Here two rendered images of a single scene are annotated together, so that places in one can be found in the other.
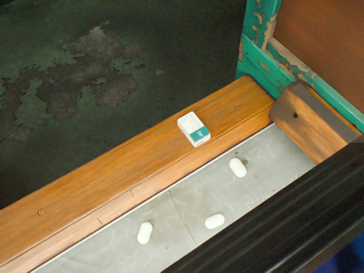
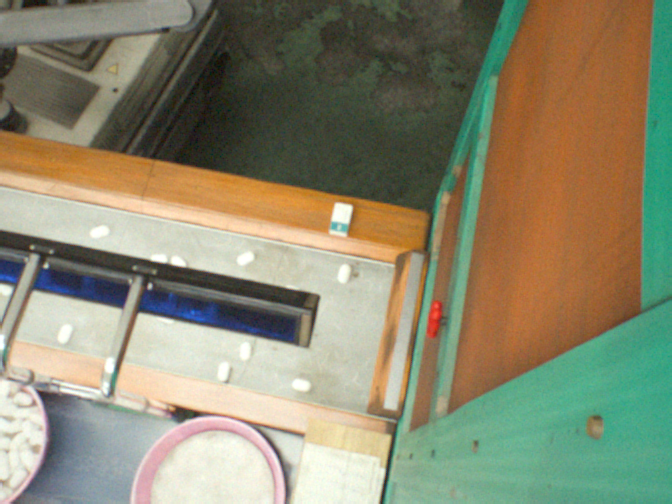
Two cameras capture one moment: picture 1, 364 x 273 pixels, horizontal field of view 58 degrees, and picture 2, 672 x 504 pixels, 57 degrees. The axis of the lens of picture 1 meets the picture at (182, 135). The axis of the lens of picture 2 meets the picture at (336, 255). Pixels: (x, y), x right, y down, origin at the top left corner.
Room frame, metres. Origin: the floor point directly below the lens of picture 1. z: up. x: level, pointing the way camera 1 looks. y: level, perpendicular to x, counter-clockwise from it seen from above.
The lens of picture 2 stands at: (-0.03, -0.32, 1.93)
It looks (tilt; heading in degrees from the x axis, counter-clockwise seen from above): 71 degrees down; 42
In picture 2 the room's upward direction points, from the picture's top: 2 degrees counter-clockwise
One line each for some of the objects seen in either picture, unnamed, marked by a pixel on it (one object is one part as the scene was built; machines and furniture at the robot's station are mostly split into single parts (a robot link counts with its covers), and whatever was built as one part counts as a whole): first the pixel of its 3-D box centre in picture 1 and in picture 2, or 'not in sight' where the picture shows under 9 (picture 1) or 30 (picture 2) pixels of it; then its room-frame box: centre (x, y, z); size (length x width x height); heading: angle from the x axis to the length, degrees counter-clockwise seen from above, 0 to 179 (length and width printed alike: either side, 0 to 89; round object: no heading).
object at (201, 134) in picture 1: (193, 129); (341, 219); (0.32, -0.02, 0.78); 0.06 x 0.04 x 0.02; 28
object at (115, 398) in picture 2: not in sight; (123, 349); (-0.13, 0.07, 0.90); 0.20 x 0.19 x 0.45; 118
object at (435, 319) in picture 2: not in sight; (436, 320); (0.15, -0.31, 1.24); 0.04 x 0.02 x 0.04; 28
